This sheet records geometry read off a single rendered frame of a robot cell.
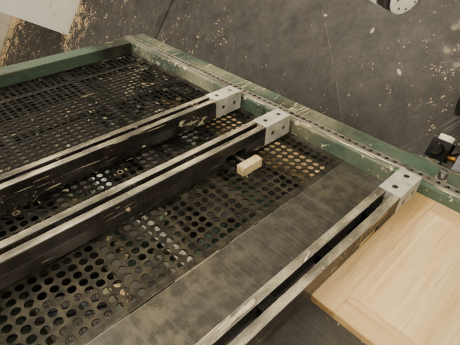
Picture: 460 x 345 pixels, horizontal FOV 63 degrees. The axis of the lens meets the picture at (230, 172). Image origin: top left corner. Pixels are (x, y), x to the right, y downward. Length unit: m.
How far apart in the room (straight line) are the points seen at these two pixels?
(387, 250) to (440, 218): 0.21
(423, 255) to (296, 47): 1.72
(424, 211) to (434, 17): 1.31
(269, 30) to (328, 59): 0.48
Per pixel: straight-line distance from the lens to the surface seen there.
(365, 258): 0.93
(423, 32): 2.22
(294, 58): 2.45
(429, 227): 1.08
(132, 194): 0.96
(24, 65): 1.86
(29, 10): 4.37
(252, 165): 1.11
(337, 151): 1.25
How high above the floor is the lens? 2.04
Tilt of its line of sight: 52 degrees down
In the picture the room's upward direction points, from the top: 86 degrees counter-clockwise
